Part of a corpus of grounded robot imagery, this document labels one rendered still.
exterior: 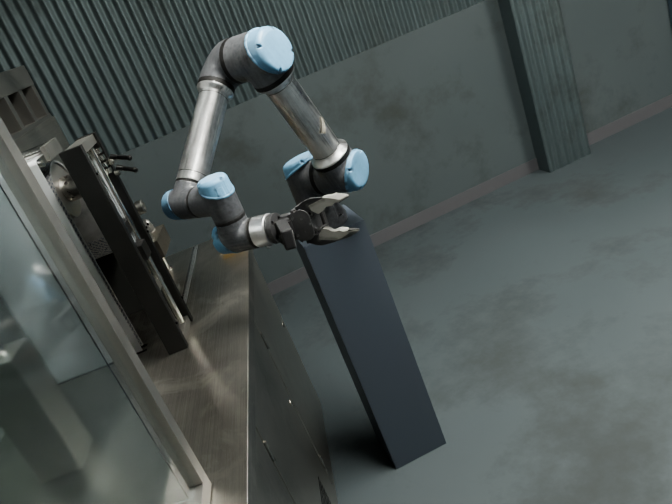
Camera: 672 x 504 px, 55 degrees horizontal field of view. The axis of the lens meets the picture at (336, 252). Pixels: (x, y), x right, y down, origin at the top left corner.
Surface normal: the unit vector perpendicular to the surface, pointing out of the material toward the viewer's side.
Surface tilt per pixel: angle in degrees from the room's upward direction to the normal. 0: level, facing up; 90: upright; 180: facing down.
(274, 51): 83
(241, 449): 0
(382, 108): 90
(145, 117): 90
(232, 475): 0
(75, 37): 90
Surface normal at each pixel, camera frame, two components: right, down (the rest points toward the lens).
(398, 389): 0.29, 0.29
